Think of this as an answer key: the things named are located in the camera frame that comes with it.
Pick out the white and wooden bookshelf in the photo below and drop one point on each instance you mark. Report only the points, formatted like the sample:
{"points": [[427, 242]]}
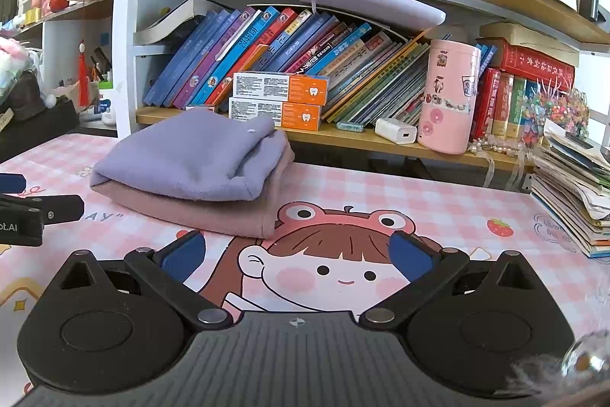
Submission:
{"points": [[362, 140]]}

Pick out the dark bag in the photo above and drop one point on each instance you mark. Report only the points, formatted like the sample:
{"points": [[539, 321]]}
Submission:
{"points": [[33, 121]]}

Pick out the stack of notebooks and booklets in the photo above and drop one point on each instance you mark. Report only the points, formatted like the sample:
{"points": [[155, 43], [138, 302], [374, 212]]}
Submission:
{"points": [[572, 197]]}

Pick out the colourful bead ornament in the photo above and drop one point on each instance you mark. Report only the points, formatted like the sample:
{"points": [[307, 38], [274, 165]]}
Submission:
{"points": [[553, 109]]}

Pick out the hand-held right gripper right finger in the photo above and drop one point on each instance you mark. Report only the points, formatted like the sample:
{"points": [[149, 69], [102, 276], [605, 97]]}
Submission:
{"points": [[410, 254]]}

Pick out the curved open book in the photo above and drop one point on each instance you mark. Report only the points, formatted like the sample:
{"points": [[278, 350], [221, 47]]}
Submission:
{"points": [[167, 21]]}

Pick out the small black device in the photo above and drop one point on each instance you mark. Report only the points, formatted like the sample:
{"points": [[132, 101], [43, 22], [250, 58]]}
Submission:
{"points": [[590, 1]]}

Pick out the pink checked cartoon desk mat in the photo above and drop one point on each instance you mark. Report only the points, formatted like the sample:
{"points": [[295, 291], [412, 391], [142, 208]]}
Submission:
{"points": [[429, 216]]}

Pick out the thick red upright book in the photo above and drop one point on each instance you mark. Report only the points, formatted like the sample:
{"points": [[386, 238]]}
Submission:
{"points": [[504, 106], [485, 104]]}

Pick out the white charger plug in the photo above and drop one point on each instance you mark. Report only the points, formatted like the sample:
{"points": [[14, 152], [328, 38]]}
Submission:
{"points": [[395, 131]]}

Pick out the clear ribbon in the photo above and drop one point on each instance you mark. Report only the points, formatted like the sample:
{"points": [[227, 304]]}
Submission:
{"points": [[505, 171]]}

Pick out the thick red book lying flat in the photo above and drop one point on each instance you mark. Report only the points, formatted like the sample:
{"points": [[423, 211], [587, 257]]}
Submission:
{"points": [[538, 63]]}

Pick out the pink cylindrical tin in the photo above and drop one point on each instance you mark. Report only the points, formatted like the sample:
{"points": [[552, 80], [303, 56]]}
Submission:
{"points": [[448, 97]]}

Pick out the orange and white box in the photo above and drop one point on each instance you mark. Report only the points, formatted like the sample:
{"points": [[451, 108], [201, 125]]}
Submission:
{"points": [[281, 87], [274, 114]]}

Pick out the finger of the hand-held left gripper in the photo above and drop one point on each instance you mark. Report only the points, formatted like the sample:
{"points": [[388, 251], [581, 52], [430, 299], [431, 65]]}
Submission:
{"points": [[57, 206], [10, 183]]}

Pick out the pearl bead strand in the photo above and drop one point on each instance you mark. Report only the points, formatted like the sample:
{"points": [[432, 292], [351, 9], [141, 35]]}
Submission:
{"points": [[493, 146]]}

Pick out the tan book lying flat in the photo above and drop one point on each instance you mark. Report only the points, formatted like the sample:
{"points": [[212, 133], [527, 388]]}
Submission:
{"points": [[524, 37]]}

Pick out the thick green upright book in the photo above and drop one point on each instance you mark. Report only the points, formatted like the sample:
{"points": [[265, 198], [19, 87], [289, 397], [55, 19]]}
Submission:
{"points": [[517, 109]]}

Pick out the purple and pink sweater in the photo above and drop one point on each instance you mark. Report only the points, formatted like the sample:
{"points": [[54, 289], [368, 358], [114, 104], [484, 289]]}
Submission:
{"points": [[190, 168]]}

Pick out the white bottle with blue label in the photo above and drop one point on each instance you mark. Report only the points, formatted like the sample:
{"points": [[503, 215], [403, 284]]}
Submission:
{"points": [[107, 104]]}

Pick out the silver bell with white fluff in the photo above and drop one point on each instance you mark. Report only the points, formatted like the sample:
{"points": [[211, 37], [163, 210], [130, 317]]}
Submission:
{"points": [[584, 357]]}

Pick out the row of colourful leaning books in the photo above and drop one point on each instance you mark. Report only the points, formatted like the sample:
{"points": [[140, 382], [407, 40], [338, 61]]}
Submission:
{"points": [[333, 63]]}

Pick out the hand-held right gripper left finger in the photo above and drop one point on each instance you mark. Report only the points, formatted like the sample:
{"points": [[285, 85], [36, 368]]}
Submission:
{"points": [[183, 254]]}

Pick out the small teal eraser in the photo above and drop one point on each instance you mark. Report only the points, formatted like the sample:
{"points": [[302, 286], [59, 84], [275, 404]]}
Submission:
{"points": [[350, 125]]}

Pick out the white side shelf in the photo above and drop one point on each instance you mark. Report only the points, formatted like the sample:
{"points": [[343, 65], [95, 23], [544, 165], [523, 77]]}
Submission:
{"points": [[55, 40]]}

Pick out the red tassel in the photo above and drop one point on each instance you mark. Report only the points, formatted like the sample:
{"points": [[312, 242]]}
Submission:
{"points": [[84, 73]]}

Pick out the pastel fluffy plush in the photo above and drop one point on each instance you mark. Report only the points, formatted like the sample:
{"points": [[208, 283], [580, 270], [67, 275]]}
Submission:
{"points": [[14, 63]]}

